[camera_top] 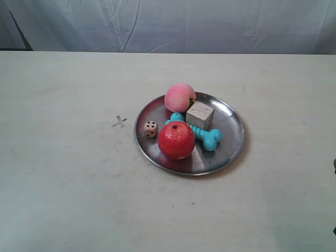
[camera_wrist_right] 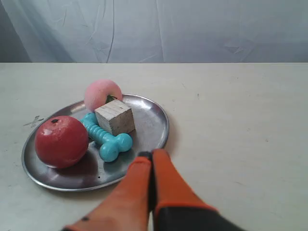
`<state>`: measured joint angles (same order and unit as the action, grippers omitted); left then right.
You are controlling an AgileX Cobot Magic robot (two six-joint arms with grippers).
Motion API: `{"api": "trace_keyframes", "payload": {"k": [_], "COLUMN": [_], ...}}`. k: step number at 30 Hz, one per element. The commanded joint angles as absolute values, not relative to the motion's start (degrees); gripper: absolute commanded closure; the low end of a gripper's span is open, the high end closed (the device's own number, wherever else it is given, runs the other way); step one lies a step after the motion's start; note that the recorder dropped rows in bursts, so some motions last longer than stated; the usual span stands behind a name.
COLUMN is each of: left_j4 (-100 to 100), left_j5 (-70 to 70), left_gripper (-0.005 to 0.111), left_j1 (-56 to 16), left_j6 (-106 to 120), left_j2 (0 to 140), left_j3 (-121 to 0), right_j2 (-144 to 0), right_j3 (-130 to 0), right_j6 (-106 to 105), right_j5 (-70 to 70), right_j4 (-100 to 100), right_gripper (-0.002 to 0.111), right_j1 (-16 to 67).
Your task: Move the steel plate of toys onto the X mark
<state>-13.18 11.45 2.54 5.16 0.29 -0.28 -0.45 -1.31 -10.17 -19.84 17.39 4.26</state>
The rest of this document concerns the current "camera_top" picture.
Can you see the white backdrop cloth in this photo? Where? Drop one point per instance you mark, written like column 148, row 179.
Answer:
column 205, row 27

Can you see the round metal plate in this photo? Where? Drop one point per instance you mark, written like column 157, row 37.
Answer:
column 200, row 162

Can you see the red apple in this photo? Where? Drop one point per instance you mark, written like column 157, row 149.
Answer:
column 176, row 140

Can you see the turquoise bone toy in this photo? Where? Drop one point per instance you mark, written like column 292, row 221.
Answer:
column 209, row 138

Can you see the small wooden die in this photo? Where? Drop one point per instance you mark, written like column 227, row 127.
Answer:
column 150, row 129

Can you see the pink peach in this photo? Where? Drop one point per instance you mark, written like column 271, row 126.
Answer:
column 179, row 97

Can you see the wooden cube block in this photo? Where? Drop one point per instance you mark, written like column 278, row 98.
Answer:
column 200, row 115

